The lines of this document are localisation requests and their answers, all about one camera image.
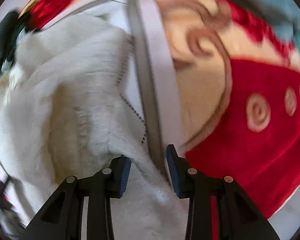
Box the white fuzzy knit sweater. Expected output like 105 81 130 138
0 14 187 239

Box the red floral bed blanket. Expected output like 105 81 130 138
0 0 300 240

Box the black folded garment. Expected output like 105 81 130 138
0 10 19 67

